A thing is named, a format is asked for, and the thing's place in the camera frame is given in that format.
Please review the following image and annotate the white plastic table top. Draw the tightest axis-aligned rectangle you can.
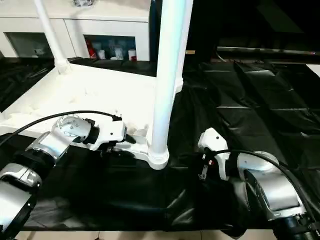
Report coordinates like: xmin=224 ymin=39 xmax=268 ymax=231
xmin=0 ymin=59 xmax=184 ymax=171

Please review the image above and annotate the white plastic table leg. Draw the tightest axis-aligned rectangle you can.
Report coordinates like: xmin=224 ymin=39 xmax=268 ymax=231
xmin=173 ymin=0 xmax=195 ymax=92
xmin=149 ymin=0 xmax=188 ymax=161
xmin=33 ymin=0 xmax=71 ymax=75

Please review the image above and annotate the black mat cloth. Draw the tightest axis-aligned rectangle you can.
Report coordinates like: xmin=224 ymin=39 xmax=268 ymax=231
xmin=0 ymin=56 xmax=320 ymax=238

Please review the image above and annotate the white glass door cabinet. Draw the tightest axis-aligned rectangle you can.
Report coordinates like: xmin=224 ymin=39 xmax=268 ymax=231
xmin=0 ymin=0 xmax=151 ymax=63

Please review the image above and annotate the white flat board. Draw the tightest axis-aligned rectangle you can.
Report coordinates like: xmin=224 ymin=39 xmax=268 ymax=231
xmin=306 ymin=63 xmax=320 ymax=78

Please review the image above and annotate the black fabric backdrop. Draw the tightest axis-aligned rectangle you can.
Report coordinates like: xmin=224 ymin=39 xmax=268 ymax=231
xmin=148 ymin=0 xmax=320 ymax=61

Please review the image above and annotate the dark patterned cabinet-top object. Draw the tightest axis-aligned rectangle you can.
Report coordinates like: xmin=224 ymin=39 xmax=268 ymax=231
xmin=73 ymin=0 xmax=96 ymax=8

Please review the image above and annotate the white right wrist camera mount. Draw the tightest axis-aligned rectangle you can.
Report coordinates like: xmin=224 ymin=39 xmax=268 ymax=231
xmin=196 ymin=126 xmax=231 ymax=181

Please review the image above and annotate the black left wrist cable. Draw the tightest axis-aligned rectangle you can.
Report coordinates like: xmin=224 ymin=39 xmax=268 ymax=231
xmin=0 ymin=110 xmax=123 ymax=146

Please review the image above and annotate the grey metal rail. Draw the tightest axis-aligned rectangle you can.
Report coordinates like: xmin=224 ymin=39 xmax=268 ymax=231
xmin=216 ymin=45 xmax=320 ymax=58

